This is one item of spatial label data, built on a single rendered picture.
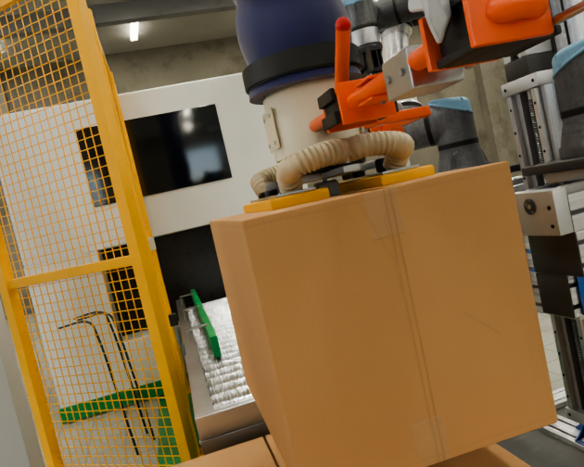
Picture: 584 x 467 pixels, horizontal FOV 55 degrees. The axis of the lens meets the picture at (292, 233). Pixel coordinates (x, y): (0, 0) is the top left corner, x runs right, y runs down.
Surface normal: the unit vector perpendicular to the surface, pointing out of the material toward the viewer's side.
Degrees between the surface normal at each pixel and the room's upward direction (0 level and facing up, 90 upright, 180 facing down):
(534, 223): 90
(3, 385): 90
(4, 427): 90
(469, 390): 90
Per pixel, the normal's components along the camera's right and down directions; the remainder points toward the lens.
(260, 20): -0.49, -0.10
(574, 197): 0.28, 0.00
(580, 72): -0.67, 0.20
